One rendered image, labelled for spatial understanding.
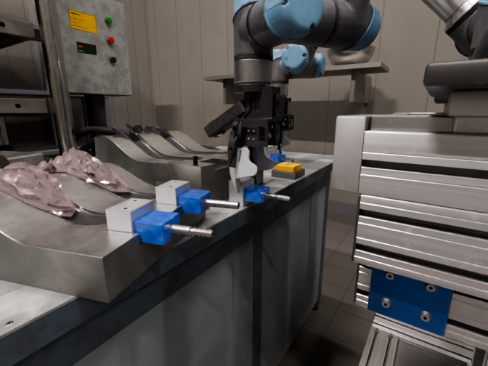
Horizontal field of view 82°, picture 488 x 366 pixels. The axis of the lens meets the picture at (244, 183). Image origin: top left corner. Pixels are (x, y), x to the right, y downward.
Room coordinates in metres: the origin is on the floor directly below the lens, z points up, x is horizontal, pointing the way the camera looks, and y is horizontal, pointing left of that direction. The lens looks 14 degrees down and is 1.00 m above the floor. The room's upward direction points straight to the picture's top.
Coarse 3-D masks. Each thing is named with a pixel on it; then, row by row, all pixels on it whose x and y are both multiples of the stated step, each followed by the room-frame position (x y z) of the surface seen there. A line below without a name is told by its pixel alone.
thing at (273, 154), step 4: (268, 152) 1.05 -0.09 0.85; (272, 152) 1.05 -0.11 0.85; (276, 152) 1.06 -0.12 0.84; (268, 156) 1.05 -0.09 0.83; (272, 156) 1.03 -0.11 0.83; (276, 156) 1.02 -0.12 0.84; (280, 156) 1.02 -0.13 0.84; (284, 156) 1.03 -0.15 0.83; (276, 160) 1.02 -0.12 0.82; (280, 160) 1.02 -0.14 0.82; (284, 160) 1.01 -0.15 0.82; (288, 160) 0.99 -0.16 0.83; (292, 160) 0.99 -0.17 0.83
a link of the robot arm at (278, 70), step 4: (276, 52) 1.02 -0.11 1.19; (280, 52) 1.01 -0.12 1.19; (276, 56) 1.02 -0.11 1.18; (280, 56) 1.01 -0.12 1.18; (276, 60) 1.02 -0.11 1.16; (280, 60) 1.01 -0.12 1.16; (272, 64) 1.02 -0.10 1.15; (276, 64) 1.02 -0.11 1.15; (280, 64) 1.01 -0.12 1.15; (272, 68) 1.02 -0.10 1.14; (276, 68) 1.02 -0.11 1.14; (280, 68) 1.01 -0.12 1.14; (284, 68) 1.00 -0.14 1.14; (272, 72) 1.02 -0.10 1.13; (276, 72) 1.02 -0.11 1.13; (280, 72) 1.01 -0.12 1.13; (284, 72) 1.01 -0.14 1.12; (272, 76) 1.02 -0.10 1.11; (276, 76) 1.02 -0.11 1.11; (280, 76) 1.01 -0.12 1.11; (284, 76) 1.02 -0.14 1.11; (288, 76) 1.02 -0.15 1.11; (272, 80) 1.02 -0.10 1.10; (276, 80) 1.02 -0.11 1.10; (280, 80) 1.01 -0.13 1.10; (284, 80) 1.02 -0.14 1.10; (288, 80) 1.04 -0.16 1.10
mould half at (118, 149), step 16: (96, 144) 0.75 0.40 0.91; (112, 144) 0.71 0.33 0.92; (128, 144) 0.73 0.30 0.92; (160, 144) 0.80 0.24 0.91; (192, 144) 0.88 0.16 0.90; (112, 160) 0.72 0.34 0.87; (128, 160) 0.68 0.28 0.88; (144, 160) 0.66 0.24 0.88; (160, 160) 0.65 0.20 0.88; (176, 160) 0.64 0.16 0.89; (192, 160) 0.62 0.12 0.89; (144, 176) 0.65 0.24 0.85; (160, 176) 0.62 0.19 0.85; (176, 176) 0.59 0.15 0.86; (192, 176) 0.56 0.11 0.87; (208, 176) 0.57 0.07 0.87; (224, 176) 0.62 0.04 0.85; (224, 192) 0.62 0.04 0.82
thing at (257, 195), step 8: (232, 184) 0.58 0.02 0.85; (240, 184) 0.57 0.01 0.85; (248, 184) 0.59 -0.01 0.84; (256, 184) 0.60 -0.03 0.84; (232, 192) 0.58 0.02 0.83; (240, 192) 0.57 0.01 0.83; (248, 192) 0.56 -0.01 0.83; (256, 192) 0.55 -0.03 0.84; (264, 192) 0.56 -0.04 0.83; (232, 200) 0.58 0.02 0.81; (240, 200) 0.57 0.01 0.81; (248, 200) 0.56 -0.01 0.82; (256, 200) 0.55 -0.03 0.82; (264, 200) 0.56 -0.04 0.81; (288, 200) 0.54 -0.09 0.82
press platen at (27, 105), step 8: (0, 104) 0.95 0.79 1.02; (8, 104) 0.97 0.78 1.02; (16, 104) 1.01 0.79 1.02; (24, 104) 1.00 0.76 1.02; (32, 104) 1.02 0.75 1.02; (40, 104) 1.04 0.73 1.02; (0, 112) 0.94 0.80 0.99; (8, 112) 0.96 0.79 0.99; (16, 112) 0.98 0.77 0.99; (24, 112) 1.00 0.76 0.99; (32, 112) 1.02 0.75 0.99; (40, 112) 1.04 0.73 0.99
